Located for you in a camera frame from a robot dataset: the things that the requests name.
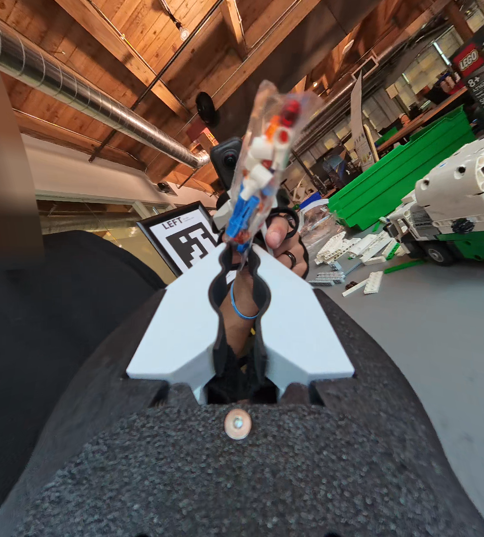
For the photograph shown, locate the black round ceiling fixture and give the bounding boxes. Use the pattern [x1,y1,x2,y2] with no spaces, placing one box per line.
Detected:
[195,91,222,128]

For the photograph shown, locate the empty clear plastic bags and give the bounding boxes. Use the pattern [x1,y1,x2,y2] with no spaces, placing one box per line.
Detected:
[297,198,348,252]

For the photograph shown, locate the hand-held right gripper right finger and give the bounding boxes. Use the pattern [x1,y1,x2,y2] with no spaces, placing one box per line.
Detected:
[246,243,355,405]

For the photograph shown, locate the clear bag of lego pieces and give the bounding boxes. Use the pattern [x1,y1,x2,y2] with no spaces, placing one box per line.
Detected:
[224,80,323,269]

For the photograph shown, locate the white and green lego truck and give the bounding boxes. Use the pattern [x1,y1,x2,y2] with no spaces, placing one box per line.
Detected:
[386,126,484,269]

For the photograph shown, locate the stack of green plastic bins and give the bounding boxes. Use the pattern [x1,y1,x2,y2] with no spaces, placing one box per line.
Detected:
[327,105,478,231]

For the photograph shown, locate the wooden background table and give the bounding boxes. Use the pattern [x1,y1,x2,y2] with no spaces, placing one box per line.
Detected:
[375,87,470,152]

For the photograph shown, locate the person's left forearm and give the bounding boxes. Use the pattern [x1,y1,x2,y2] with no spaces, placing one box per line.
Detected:
[220,268,264,358]

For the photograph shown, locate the person's left hand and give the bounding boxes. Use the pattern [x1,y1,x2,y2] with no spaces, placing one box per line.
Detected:
[264,209,310,278]

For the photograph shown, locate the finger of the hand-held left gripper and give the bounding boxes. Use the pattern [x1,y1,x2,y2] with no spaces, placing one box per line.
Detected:
[213,200,237,230]

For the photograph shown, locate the white standing sign board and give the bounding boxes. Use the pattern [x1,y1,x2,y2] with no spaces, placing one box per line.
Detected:
[350,70,380,163]

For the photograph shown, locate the pile of white lego pieces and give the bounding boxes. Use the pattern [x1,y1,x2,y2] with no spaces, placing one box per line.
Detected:
[313,231,399,295]

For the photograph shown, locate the blue wristband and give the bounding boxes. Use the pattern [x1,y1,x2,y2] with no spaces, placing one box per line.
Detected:
[230,280,262,321]

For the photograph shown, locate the green lego beam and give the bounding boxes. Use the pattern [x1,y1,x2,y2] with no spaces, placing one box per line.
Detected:
[384,259,426,274]

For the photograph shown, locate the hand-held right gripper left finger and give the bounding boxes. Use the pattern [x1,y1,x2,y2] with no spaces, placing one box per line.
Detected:
[126,243,232,405]

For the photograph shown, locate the metal ventilation duct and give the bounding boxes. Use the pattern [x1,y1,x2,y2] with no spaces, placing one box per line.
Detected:
[0,6,212,169]

